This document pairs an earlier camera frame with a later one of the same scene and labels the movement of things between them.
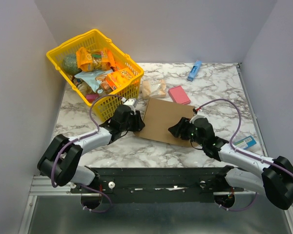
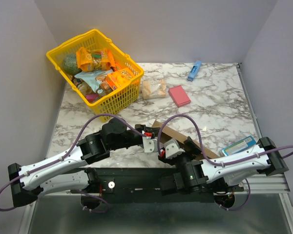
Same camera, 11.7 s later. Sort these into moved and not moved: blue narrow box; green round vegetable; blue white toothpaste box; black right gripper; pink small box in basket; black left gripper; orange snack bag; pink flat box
Moved: black left gripper; black right gripper
Not moved: orange snack bag; blue white toothpaste box; green round vegetable; pink flat box; pink small box in basket; blue narrow box
